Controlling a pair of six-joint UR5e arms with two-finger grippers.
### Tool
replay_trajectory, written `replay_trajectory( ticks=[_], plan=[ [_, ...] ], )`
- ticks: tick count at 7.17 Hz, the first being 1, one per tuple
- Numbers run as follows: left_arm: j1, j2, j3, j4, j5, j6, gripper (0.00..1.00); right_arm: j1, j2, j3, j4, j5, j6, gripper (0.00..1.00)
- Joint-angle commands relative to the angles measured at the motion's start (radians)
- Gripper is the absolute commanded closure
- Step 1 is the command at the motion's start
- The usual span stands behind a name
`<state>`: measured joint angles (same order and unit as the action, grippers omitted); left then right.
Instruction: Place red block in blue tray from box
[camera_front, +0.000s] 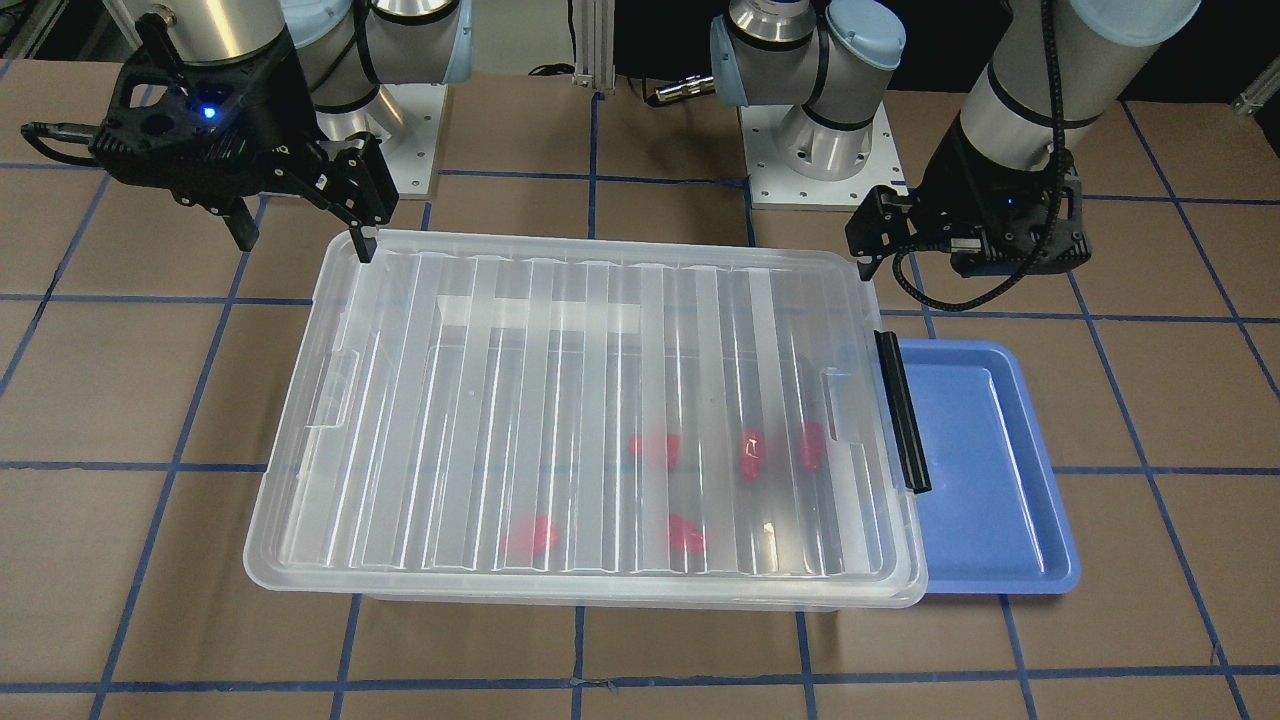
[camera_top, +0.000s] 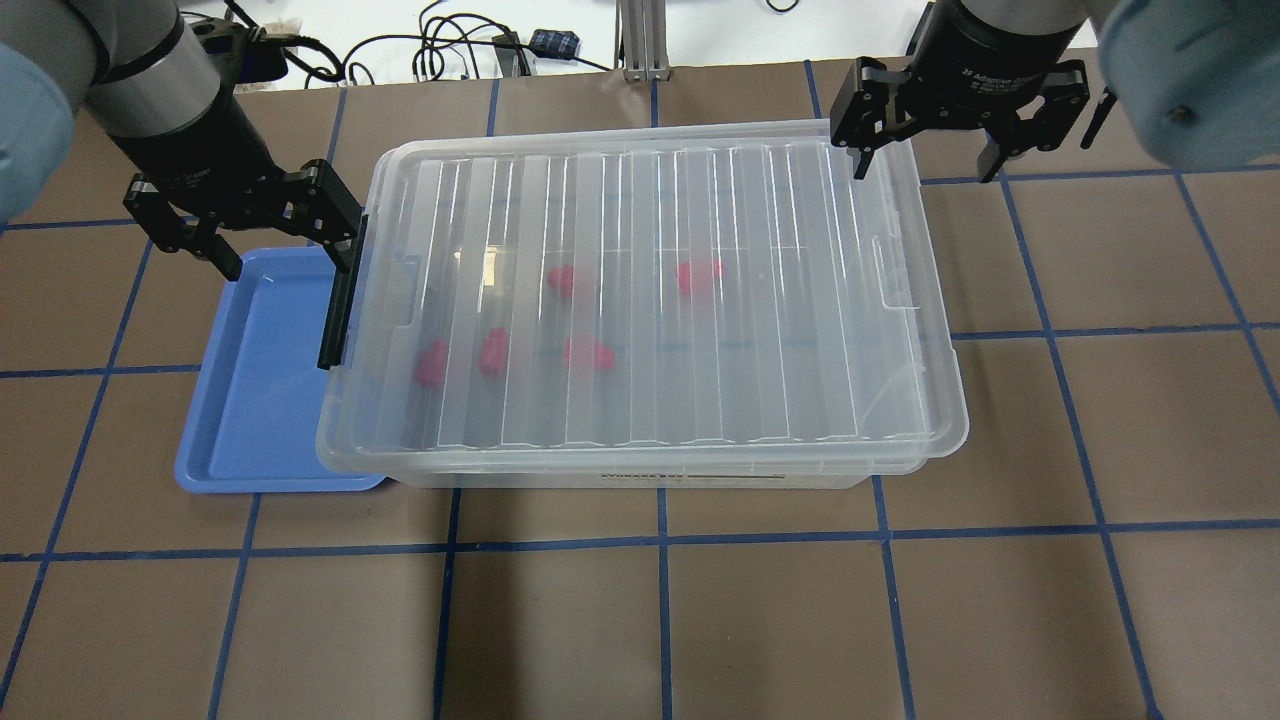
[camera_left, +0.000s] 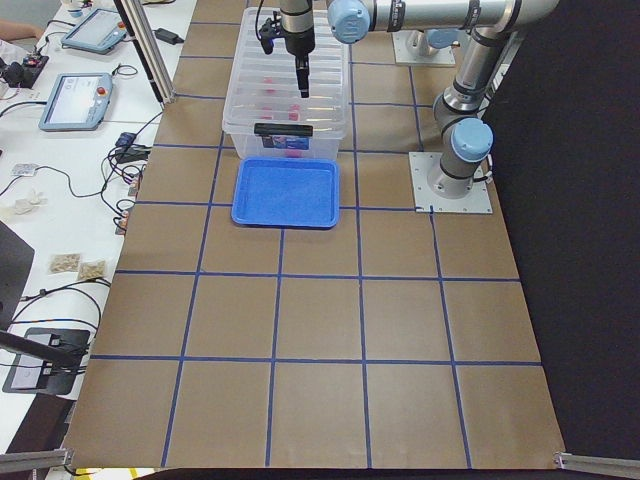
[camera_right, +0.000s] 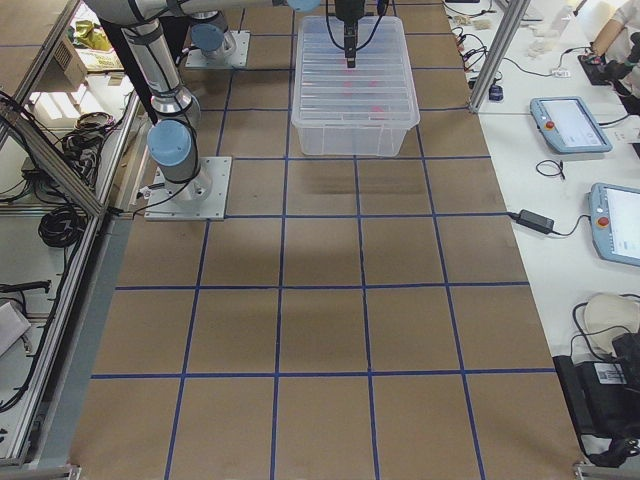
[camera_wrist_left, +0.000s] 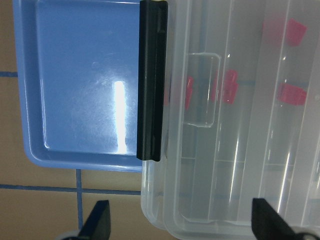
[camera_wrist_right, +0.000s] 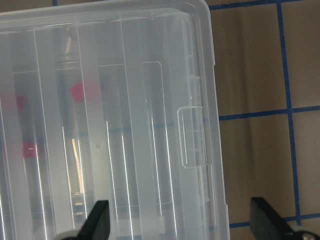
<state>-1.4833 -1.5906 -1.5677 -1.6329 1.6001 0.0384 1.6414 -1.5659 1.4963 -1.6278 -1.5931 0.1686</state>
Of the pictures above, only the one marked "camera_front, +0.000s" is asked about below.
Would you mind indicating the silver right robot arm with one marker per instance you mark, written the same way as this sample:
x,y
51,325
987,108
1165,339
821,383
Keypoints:
x,y
349,49

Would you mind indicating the red block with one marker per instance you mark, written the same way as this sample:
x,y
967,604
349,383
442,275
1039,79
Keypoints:
x,y
651,446
752,455
530,540
684,536
812,446

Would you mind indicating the blue plastic tray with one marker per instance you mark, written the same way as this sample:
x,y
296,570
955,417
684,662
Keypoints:
x,y
993,521

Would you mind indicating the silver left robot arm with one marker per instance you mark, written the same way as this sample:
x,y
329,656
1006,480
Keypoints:
x,y
1051,76

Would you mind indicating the aluminium frame post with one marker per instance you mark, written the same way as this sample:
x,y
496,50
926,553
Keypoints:
x,y
592,39

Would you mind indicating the black box latch handle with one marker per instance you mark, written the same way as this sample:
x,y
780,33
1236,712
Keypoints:
x,y
905,426

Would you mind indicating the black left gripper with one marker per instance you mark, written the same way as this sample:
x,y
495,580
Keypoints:
x,y
957,192

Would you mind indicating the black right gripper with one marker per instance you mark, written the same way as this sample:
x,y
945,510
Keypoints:
x,y
268,118

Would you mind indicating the clear plastic storage box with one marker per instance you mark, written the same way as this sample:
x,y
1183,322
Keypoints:
x,y
894,602

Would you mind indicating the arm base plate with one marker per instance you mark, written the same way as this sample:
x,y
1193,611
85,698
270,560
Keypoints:
x,y
795,164
408,120

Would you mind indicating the clear plastic box lid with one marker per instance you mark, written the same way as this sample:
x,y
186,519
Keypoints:
x,y
461,382

